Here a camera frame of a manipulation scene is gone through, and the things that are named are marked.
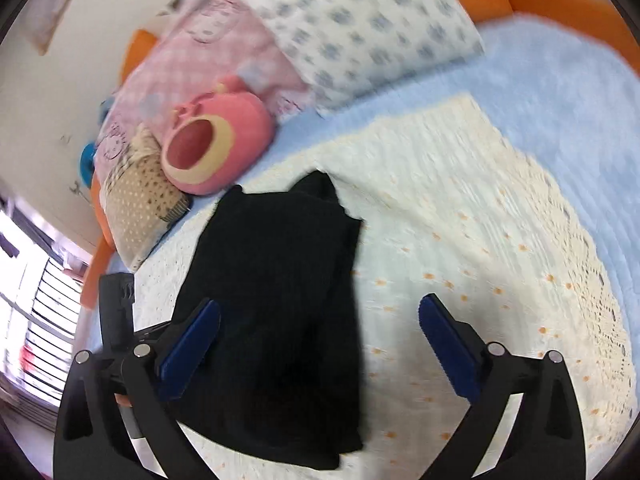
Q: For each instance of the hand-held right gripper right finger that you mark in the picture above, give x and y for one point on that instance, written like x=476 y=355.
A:
x=450 y=347

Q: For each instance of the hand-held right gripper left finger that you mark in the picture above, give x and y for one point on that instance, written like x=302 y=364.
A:
x=190 y=350

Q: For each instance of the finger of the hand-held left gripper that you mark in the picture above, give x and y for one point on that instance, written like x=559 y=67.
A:
x=115 y=310

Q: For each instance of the black sweater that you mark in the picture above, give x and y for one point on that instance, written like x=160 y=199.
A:
x=280 y=285

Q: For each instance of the balcony railing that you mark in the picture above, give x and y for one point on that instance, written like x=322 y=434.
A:
x=50 y=300

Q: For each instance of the beige patchwork pillow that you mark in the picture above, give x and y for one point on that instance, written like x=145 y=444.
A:
x=135 y=200

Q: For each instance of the cream dotted blanket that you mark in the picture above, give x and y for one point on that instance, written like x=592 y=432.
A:
x=475 y=235

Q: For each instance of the blue neck pillow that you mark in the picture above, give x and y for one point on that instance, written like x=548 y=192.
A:
x=105 y=106

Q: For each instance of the pink bear cushion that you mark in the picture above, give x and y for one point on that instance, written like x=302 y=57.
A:
x=235 y=125

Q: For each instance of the pink cat-print blanket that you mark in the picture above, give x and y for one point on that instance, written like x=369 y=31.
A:
x=190 y=65

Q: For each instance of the white floral pillow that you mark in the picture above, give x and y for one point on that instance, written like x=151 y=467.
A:
x=360 y=25

